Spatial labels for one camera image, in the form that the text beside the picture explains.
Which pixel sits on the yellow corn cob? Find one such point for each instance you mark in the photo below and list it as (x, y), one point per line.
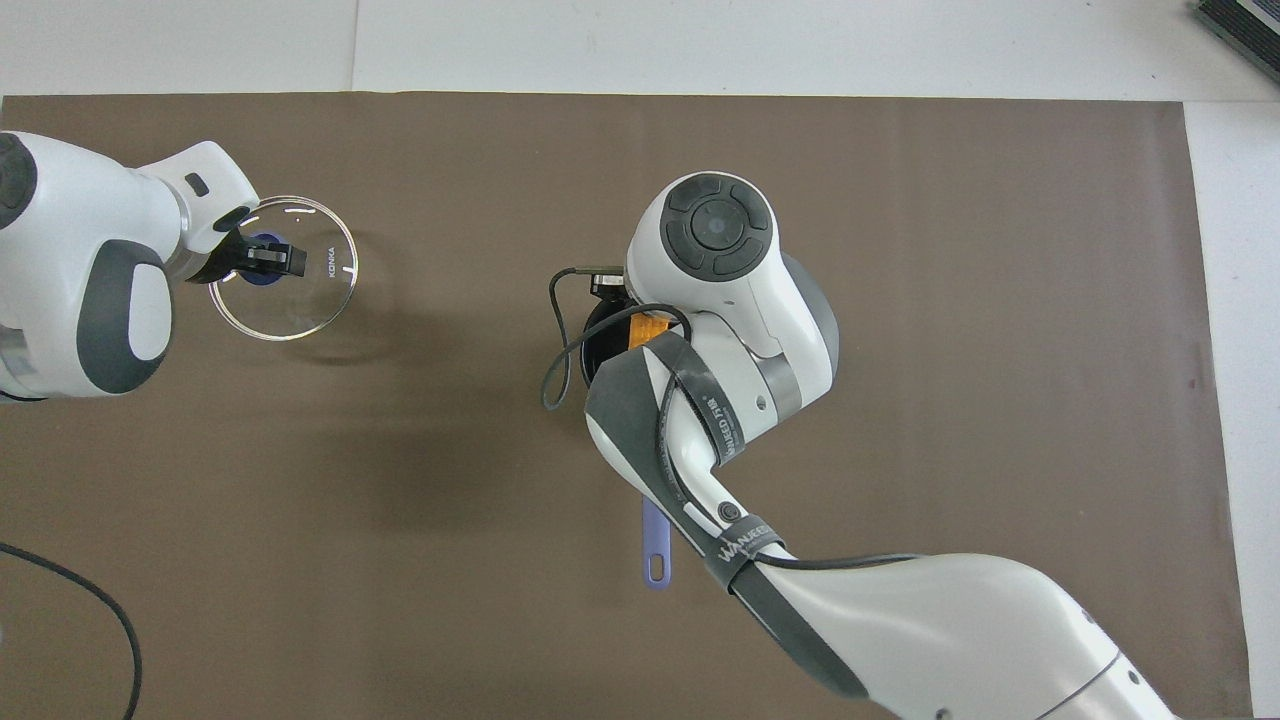
(650, 328)

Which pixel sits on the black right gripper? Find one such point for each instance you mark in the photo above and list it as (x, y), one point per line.
(608, 284)

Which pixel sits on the brown table mat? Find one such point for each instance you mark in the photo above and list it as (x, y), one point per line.
(400, 500)

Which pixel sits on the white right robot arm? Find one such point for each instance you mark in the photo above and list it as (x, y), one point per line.
(760, 330)

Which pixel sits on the dark ribbed device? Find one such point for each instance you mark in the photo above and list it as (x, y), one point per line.
(1245, 25)

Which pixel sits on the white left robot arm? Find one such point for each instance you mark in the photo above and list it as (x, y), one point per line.
(80, 260)

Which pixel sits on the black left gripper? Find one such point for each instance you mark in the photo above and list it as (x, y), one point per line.
(220, 260)

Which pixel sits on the glass lid purple knob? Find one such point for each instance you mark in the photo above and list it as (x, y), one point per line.
(300, 300)

